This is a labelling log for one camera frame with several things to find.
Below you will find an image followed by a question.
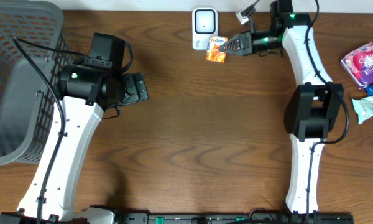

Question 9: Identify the orange tissue packet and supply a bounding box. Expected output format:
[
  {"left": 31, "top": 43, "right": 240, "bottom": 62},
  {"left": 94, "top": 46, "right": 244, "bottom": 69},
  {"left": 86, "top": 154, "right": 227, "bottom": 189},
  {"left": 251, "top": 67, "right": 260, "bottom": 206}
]
[{"left": 206, "top": 35, "right": 228, "bottom": 63}]

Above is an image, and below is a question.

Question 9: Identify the purple snack packet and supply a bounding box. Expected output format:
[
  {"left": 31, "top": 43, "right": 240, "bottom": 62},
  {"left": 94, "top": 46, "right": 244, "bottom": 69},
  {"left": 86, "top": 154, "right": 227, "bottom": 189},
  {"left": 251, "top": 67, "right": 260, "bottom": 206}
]
[{"left": 340, "top": 42, "right": 373, "bottom": 89}]

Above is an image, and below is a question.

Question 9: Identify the teal wet wipes packet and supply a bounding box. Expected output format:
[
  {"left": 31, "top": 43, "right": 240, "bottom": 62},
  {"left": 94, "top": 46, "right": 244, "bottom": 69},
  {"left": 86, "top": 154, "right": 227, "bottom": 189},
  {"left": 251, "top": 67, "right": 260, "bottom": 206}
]
[{"left": 352, "top": 96, "right": 373, "bottom": 124}]

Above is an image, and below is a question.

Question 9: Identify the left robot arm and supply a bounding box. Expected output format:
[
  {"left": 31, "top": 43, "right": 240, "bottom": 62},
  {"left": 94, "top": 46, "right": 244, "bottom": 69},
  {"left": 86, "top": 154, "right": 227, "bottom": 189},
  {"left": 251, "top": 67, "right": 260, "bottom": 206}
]
[{"left": 0, "top": 32, "right": 149, "bottom": 224}]

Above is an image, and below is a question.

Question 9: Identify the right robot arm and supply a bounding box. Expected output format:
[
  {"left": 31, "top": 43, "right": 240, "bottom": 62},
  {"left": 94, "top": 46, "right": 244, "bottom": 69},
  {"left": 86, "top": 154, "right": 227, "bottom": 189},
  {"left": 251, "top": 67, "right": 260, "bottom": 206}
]
[{"left": 219, "top": 0, "right": 346, "bottom": 216}]

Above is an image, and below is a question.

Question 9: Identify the grey plastic mesh basket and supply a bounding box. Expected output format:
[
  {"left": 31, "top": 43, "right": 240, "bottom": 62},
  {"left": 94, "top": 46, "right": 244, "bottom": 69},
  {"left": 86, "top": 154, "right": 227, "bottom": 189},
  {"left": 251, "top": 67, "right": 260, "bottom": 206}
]
[{"left": 0, "top": 1, "right": 75, "bottom": 166}]

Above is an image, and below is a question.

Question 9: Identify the right black cable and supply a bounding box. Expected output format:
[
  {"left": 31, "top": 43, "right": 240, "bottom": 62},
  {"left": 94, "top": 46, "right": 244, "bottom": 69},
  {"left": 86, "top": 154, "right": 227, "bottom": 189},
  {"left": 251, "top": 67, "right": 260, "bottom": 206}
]
[{"left": 303, "top": 0, "right": 351, "bottom": 224}]

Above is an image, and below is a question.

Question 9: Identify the black cable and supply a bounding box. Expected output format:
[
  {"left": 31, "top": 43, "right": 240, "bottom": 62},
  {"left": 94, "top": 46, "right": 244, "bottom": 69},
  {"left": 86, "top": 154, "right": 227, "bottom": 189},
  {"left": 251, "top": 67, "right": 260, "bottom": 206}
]
[
  {"left": 303, "top": 0, "right": 351, "bottom": 224},
  {"left": 12, "top": 36, "right": 88, "bottom": 224}
]

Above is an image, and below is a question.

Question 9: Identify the left black cable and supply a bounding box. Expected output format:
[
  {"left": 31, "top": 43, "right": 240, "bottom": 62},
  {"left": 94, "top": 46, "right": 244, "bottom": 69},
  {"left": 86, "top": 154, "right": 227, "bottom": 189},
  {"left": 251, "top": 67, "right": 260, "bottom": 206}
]
[{"left": 12, "top": 36, "right": 88, "bottom": 224}]

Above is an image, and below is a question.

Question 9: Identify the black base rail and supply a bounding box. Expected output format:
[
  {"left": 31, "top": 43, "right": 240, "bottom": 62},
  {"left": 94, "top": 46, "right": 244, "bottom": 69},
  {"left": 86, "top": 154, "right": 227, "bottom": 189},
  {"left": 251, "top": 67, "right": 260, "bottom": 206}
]
[{"left": 114, "top": 212, "right": 354, "bottom": 224}]

